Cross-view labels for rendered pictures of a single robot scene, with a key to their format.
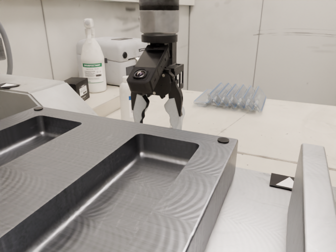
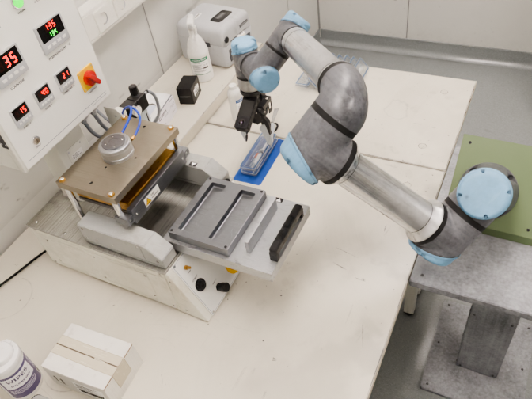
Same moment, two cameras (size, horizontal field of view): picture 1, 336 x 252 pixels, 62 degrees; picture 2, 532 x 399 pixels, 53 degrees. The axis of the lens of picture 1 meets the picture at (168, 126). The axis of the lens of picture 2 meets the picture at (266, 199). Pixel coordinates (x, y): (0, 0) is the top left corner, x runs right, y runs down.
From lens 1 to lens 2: 1.16 m
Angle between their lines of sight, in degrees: 24
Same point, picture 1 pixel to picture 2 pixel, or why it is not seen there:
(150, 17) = (243, 84)
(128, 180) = (239, 203)
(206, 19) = not seen: outside the picture
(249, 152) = not seen: hidden behind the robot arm
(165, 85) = (258, 118)
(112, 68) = (215, 51)
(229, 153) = (261, 196)
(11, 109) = (196, 172)
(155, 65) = (249, 115)
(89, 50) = (195, 47)
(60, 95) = (212, 165)
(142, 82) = (243, 128)
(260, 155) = not seen: hidden behind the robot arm
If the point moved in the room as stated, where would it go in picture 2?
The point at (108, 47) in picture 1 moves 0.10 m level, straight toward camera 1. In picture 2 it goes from (209, 33) to (211, 47)
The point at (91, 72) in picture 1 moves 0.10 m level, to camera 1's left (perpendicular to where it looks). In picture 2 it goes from (199, 66) to (172, 69)
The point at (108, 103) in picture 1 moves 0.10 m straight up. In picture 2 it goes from (218, 97) to (213, 74)
